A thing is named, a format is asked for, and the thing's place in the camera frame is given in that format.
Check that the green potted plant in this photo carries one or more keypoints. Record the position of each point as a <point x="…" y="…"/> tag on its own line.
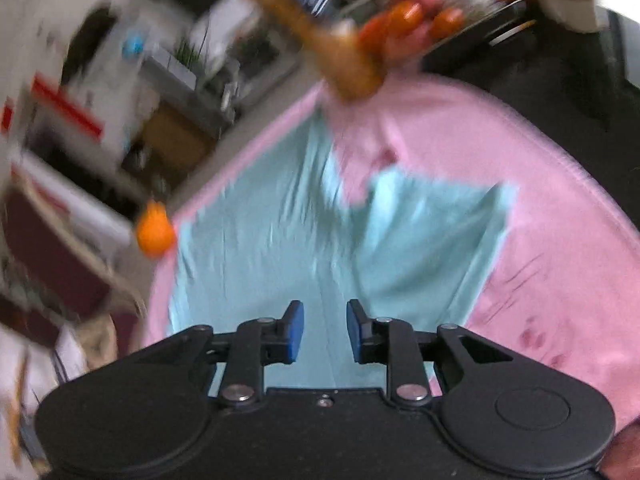
<point x="192" y="55"/>

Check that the wooden cabinet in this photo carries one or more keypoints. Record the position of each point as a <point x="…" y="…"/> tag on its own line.
<point x="175" y="135"/>

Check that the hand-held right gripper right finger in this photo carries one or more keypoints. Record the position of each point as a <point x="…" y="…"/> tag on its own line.
<point x="356" y="332"/>

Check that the maroon chair with gold frame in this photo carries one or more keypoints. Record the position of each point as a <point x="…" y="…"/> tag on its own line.
<point x="50" y="255"/>

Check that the small blue wall ornament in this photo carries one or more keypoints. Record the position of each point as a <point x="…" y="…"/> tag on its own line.
<point x="133" y="42"/>

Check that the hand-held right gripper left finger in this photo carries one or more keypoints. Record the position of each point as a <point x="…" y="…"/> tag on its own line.
<point x="295" y="332"/>

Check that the orange juice bottle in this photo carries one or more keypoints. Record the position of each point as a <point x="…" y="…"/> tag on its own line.
<point x="345" y="65"/>

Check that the white red-striped cabinet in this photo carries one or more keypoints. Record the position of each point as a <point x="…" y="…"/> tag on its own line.
<point x="65" y="105"/>

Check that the tall grey cabinet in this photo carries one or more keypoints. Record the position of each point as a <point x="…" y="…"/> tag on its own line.
<point x="175" y="77"/>

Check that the tray of assorted fruit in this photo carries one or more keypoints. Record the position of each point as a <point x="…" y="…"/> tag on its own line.
<point x="405" y="15"/>

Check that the metal fruit tray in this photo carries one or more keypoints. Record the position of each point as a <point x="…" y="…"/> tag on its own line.
<point x="480" y="27"/>

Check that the teal t-shirt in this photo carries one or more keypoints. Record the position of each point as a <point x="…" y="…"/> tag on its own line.
<point x="310" y="240"/>

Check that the knobbly orange citrus fruit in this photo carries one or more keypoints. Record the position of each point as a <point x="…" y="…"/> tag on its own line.
<point x="156" y="235"/>

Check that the pink printed blanket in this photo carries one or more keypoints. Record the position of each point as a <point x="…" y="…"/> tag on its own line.
<point x="525" y="210"/>

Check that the metal media shelf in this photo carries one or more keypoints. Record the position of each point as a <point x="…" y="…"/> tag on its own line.
<point x="250" y="55"/>

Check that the pink apple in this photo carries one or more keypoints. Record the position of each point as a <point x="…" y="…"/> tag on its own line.
<point x="405" y="49"/>

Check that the white cloth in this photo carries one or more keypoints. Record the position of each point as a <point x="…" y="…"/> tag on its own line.
<point x="65" y="355"/>

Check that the dark wall decoration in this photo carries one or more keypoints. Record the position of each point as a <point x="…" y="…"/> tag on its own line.
<point x="92" y="30"/>

